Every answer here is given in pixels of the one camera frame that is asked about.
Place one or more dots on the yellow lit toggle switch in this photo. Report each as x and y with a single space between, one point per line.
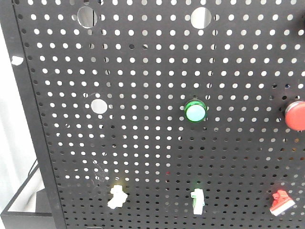
119 197

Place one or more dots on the red toggle switch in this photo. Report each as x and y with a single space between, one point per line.
281 202

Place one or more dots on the black perforated pegboard panel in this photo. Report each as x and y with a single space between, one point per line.
103 84

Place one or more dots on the green round push button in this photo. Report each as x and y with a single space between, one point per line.
195 110

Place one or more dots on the red mushroom push button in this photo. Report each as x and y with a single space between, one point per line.
295 115

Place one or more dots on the black electronics box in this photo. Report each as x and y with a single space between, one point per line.
29 208

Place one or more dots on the white green toggle switch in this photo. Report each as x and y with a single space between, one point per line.
198 201

